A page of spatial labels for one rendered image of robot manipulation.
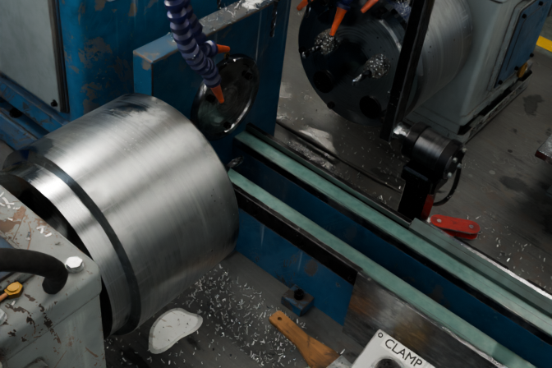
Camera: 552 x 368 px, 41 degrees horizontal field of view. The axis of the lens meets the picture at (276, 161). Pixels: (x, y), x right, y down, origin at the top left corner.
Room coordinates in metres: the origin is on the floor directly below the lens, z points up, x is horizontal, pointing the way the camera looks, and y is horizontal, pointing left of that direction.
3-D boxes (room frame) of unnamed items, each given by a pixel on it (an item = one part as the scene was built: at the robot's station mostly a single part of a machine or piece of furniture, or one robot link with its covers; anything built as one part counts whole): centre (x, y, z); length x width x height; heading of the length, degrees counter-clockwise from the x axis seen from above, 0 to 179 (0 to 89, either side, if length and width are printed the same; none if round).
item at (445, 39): (1.15, -0.18, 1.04); 0.41 x 0.25 x 0.25; 145
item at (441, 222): (0.93, -0.32, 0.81); 0.09 x 0.03 x 0.02; 86
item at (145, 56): (0.97, 0.14, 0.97); 0.30 x 0.11 x 0.34; 145
